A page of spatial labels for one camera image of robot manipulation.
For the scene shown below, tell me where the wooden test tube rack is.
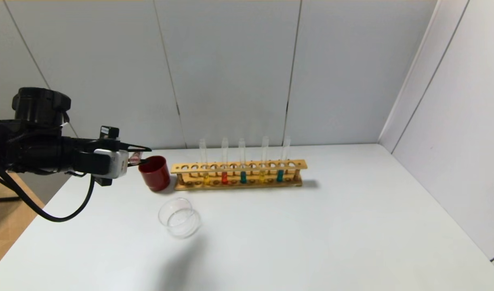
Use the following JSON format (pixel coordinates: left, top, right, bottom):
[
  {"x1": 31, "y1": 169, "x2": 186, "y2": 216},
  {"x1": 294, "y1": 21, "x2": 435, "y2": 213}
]
[{"x1": 171, "y1": 160, "x2": 307, "y2": 191}]

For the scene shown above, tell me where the test tube with teal pigment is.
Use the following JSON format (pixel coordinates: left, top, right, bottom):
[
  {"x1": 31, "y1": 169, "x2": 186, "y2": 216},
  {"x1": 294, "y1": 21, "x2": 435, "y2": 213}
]
[
  {"x1": 237, "y1": 137, "x2": 247, "y2": 184},
  {"x1": 276, "y1": 136, "x2": 290, "y2": 183}
]

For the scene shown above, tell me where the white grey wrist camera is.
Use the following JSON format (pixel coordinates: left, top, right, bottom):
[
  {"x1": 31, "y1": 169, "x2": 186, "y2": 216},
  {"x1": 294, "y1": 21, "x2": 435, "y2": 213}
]
[{"x1": 94, "y1": 126, "x2": 129, "y2": 179}]

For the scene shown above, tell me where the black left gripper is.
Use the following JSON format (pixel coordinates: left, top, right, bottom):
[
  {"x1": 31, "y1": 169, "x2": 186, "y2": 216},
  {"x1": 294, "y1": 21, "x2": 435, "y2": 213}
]
[{"x1": 61, "y1": 125, "x2": 152, "y2": 186}]

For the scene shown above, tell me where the clear glass beaker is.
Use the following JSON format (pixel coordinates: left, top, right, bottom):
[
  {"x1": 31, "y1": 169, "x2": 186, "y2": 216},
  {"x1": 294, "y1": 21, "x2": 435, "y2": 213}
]
[{"x1": 158, "y1": 197, "x2": 201, "y2": 237}]

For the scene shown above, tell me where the black metal stand leg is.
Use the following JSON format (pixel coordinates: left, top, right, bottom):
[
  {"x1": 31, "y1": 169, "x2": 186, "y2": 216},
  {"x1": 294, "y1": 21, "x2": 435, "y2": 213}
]
[{"x1": 0, "y1": 174, "x2": 24, "y2": 213}]

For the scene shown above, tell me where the test tube with yellow pigment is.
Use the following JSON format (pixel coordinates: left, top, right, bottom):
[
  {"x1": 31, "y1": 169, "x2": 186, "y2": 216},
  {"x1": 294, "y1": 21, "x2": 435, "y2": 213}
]
[
  {"x1": 259, "y1": 136, "x2": 269, "y2": 183},
  {"x1": 199, "y1": 139, "x2": 211, "y2": 186}
]

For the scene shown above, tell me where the dark red cup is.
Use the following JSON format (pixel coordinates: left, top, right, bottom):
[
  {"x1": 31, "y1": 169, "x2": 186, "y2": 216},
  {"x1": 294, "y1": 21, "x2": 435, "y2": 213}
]
[{"x1": 139, "y1": 156, "x2": 171, "y2": 192}]

